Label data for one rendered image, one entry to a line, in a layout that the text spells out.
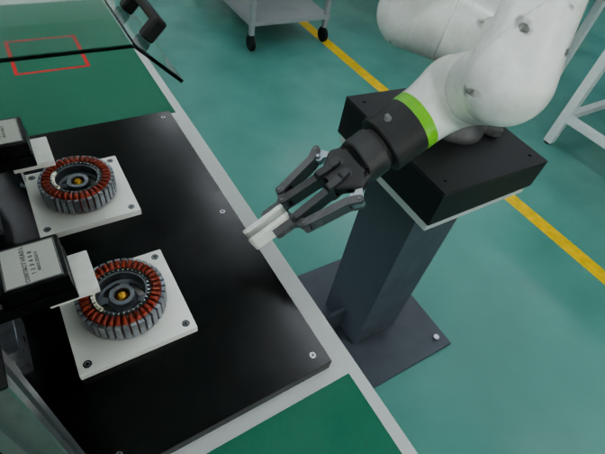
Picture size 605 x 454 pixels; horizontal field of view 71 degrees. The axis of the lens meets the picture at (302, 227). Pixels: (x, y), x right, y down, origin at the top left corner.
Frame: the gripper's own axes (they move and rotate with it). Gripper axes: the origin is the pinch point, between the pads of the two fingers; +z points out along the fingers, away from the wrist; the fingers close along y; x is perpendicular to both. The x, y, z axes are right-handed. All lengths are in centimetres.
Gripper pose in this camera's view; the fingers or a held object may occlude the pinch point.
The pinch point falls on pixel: (268, 227)
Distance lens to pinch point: 64.5
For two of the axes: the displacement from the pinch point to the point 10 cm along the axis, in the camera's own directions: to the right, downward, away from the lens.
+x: -2.8, -4.1, -8.7
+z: -8.1, 5.9, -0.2
